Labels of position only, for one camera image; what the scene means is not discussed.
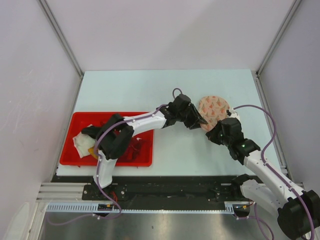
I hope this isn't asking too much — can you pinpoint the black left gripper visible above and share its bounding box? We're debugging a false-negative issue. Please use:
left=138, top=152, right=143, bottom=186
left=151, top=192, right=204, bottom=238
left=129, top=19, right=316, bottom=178
left=176, top=104, right=207, bottom=130

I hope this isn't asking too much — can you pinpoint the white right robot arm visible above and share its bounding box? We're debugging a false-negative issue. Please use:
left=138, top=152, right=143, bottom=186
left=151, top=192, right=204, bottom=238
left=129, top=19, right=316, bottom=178
left=205, top=117, right=320, bottom=240

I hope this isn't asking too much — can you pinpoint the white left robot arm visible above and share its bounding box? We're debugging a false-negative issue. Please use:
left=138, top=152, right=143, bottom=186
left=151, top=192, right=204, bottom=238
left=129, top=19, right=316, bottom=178
left=93, top=93, right=207, bottom=200

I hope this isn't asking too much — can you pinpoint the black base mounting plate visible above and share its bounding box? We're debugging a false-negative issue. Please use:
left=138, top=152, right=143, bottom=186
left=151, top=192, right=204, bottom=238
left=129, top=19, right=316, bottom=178
left=82, top=175, right=247, bottom=202

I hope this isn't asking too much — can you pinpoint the red plastic bin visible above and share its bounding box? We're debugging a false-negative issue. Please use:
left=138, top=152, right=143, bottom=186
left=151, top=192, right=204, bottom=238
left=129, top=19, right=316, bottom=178
left=59, top=112, right=154, bottom=168

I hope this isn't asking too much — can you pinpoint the dark red garment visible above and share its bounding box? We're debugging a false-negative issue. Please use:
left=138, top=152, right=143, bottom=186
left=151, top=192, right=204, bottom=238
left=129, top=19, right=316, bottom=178
left=99, top=119, right=151, bottom=162

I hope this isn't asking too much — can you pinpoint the black garment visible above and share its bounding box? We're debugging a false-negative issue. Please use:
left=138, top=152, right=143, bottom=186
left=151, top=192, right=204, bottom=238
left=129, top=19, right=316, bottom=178
left=81, top=125, right=101, bottom=139

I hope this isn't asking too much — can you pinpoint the white garment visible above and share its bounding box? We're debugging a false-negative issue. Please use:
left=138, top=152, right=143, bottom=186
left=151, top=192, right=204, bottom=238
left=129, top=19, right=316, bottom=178
left=72, top=131, right=96, bottom=159

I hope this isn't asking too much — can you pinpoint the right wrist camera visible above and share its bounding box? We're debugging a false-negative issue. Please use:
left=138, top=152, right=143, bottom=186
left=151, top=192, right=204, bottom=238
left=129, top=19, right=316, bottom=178
left=226, top=108, right=240, bottom=121

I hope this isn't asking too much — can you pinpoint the white slotted cable duct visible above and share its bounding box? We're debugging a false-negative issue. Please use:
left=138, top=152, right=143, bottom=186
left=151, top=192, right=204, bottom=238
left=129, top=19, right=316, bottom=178
left=46, top=202, right=234, bottom=215

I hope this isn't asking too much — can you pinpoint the right aluminium frame post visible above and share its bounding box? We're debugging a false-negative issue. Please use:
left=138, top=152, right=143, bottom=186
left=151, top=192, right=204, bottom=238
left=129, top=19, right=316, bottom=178
left=255, top=0, right=305, bottom=76

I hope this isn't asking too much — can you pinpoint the aluminium frame post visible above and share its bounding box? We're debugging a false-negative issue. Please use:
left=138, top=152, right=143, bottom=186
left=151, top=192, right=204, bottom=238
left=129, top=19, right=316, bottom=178
left=37, top=0, right=84, bottom=79
left=255, top=0, right=305, bottom=76

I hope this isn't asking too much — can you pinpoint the left aluminium frame post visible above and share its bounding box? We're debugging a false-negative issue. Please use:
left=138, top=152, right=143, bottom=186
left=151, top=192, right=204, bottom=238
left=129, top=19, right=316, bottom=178
left=37, top=0, right=84, bottom=79

